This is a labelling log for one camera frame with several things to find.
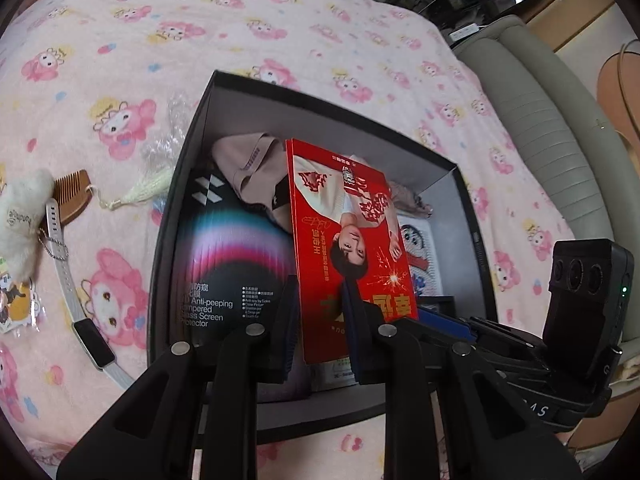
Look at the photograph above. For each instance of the cream tassel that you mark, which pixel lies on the cream tassel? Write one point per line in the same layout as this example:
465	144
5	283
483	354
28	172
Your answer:
142	190

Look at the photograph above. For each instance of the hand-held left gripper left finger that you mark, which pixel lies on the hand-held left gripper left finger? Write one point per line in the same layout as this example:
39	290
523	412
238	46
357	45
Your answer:
289	332

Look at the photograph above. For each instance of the black rainbow screen protector box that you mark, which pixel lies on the black rainbow screen protector box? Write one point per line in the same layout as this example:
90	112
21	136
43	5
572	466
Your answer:
220	270

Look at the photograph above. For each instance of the black cardboard box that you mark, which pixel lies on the black cardboard box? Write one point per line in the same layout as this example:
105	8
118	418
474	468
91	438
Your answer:
320	115

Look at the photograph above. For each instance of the white power strip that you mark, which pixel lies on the white power strip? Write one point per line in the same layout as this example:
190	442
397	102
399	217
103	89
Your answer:
462	32

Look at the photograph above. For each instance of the red printed packet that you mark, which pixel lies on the red printed packet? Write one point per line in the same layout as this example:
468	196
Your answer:
350	240

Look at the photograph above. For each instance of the pink printed blanket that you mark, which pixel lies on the pink printed blanket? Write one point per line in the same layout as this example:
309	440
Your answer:
200	35

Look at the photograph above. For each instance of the beige cloth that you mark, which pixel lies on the beige cloth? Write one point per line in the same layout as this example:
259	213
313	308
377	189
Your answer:
250	170
405	200

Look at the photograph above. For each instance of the wooden comb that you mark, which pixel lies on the wooden comb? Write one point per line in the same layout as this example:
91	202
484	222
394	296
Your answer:
75	187

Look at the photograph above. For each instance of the cartoon bead art kit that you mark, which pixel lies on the cartoon bead art kit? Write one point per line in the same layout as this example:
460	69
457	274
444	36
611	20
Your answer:
420	255

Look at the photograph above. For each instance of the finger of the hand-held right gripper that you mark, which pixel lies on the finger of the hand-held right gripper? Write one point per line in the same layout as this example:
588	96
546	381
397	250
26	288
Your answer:
442	322
500	337

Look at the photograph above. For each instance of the cartoon acrylic charm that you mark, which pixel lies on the cartoon acrylic charm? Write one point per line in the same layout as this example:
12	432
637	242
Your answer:
12	305

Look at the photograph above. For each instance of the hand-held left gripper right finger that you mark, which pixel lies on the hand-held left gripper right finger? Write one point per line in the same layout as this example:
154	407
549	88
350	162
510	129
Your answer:
354	332

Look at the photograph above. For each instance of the grey padded sofa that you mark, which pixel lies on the grey padded sofa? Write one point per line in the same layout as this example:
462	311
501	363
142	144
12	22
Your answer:
540	125

